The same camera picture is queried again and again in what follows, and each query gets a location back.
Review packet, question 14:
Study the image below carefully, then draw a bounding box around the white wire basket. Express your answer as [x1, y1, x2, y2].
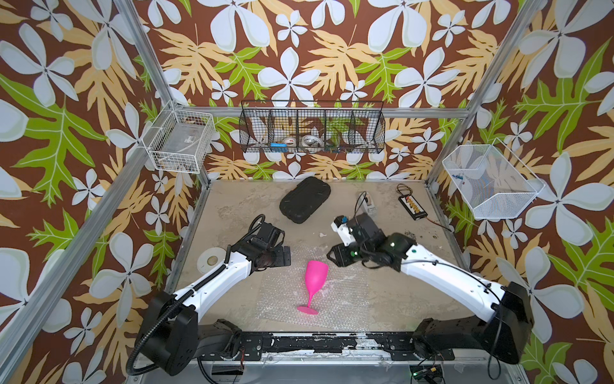
[143, 108, 217, 174]
[443, 139, 546, 220]

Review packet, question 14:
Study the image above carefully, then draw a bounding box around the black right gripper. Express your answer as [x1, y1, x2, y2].
[322, 242, 374, 268]

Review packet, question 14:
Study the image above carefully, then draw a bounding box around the black hard plastic case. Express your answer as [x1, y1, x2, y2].
[279, 176, 331, 224]

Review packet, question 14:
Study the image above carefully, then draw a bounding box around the aluminium frame post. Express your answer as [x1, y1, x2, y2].
[114, 0, 174, 106]

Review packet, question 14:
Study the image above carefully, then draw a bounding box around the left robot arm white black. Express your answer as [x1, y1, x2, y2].
[126, 240, 291, 376]

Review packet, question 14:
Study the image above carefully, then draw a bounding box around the black battery holder with wires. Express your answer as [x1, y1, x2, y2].
[396, 183, 450, 231]

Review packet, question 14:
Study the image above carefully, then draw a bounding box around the black wire basket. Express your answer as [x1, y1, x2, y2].
[238, 100, 385, 154]

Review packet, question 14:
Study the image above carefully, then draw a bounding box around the white tape roll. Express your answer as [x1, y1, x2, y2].
[197, 247, 226, 275]

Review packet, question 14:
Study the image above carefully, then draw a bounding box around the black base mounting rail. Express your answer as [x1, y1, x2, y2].
[198, 330, 456, 362]

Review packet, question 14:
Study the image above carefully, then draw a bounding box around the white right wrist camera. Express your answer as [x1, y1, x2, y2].
[331, 215, 356, 246]

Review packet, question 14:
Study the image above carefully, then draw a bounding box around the pink plastic wine glass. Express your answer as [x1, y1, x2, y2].
[297, 260, 329, 315]

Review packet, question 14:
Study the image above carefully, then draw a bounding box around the white wire basket left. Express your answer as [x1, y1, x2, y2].
[143, 108, 217, 174]

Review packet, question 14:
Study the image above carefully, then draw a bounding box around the clear bubble wrap sheet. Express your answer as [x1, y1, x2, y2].
[255, 244, 369, 331]

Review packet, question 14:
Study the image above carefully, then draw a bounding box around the grey white small device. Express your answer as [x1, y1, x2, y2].
[361, 191, 377, 217]

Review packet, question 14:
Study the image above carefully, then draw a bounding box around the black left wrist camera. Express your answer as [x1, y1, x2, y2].
[248, 214, 286, 250]

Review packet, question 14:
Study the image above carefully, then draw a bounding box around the white wire basket right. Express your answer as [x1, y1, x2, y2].
[443, 139, 546, 220]

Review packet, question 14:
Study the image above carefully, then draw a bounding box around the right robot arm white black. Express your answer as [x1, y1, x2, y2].
[327, 226, 534, 364]

